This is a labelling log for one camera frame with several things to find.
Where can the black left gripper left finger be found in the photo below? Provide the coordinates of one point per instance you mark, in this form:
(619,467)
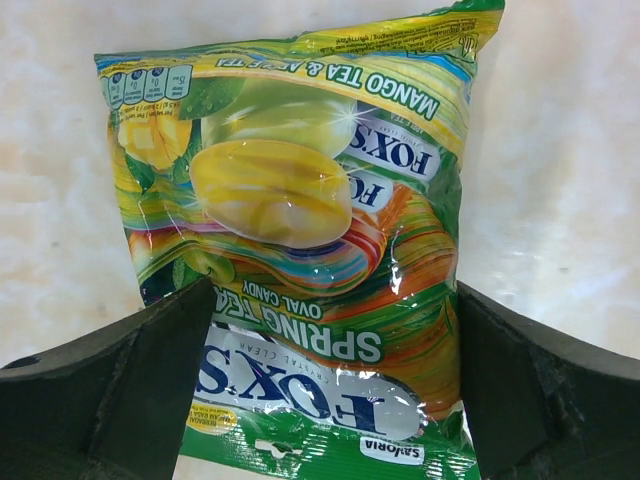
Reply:
(111,404)

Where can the green Fox's spring tea packet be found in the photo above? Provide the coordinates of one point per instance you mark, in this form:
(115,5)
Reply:
(315,181)

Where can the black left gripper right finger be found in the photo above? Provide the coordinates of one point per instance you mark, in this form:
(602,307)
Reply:
(542,404)

